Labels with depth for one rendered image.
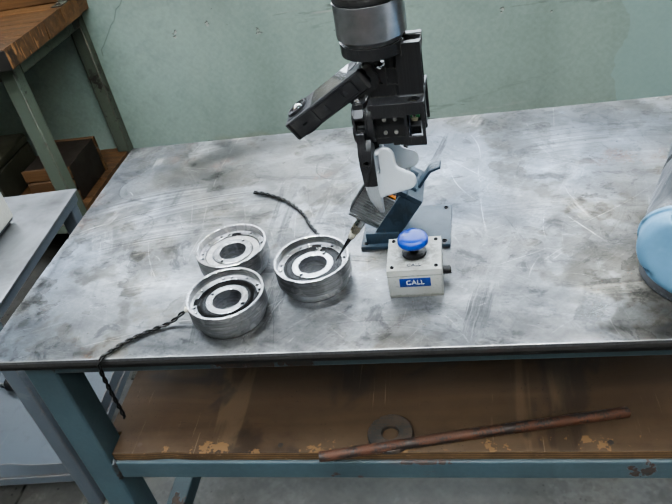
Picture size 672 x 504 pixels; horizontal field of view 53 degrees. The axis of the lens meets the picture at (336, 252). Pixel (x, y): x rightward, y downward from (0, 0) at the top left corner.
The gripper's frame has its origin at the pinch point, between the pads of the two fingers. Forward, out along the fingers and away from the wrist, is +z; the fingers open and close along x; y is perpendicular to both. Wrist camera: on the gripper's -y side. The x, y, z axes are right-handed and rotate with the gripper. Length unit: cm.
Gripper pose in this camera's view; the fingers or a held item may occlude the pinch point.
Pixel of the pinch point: (376, 196)
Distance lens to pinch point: 83.9
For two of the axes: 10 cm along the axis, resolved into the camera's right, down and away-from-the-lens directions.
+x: 1.6, -6.1, 7.7
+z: 1.6, 7.9, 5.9
